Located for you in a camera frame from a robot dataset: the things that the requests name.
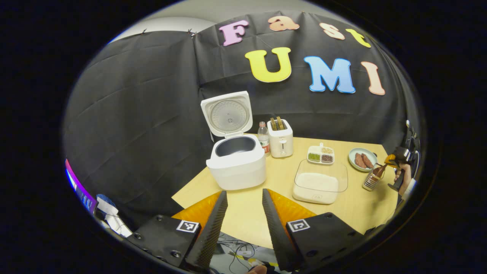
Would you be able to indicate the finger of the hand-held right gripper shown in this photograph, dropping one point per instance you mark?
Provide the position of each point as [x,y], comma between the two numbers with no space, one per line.
[391,160]

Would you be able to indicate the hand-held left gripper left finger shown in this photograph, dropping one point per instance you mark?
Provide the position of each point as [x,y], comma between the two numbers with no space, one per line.
[211,236]

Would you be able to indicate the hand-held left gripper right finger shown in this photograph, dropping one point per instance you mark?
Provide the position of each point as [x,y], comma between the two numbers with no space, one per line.
[277,236]

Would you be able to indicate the brown wooden spoon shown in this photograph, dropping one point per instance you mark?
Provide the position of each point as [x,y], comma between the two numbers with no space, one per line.
[378,172]

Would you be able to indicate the clear box of white rice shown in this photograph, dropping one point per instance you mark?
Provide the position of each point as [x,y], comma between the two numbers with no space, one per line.
[317,184]

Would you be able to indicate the white rice cooker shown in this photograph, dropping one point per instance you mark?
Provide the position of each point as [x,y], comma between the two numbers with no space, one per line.
[236,171]

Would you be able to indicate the red meat slice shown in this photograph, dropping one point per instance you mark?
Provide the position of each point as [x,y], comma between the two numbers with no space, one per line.
[360,161]
[368,161]

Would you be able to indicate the pale green plate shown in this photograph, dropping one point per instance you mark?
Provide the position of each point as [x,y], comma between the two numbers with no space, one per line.
[353,158]

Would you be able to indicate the white divided dish of beans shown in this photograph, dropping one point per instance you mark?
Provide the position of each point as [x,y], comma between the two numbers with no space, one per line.
[320,154]

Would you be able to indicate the white toaster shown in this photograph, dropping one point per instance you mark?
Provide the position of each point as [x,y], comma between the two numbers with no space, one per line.
[281,142]

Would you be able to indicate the clear water bottle red label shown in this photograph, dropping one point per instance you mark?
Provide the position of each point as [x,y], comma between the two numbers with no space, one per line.
[263,139]

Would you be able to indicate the white paper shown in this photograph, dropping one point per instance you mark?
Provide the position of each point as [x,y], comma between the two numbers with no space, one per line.
[114,219]

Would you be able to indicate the brown toast slice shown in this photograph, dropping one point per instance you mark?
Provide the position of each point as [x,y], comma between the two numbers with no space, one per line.
[280,122]
[273,124]

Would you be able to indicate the blue cloth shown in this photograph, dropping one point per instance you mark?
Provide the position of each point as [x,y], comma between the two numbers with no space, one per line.
[103,198]

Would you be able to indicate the black backdrop cloth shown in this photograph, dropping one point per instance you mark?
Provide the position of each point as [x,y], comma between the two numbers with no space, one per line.
[144,114]

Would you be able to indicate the computer monitor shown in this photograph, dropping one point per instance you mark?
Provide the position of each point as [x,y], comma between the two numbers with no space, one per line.
[78,188]

